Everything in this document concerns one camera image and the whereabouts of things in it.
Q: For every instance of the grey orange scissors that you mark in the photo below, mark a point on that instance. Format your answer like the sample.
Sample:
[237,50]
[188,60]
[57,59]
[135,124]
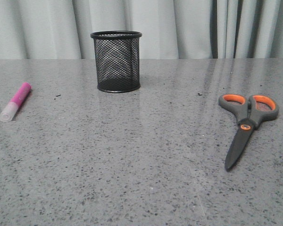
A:
[249,113]

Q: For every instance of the black mesh pen holder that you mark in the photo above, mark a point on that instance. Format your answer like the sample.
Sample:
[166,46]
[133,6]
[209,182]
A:
[117,60]

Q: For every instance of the pale green curtain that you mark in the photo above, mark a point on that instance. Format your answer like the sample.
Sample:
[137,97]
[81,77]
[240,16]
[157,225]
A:
[171,29]

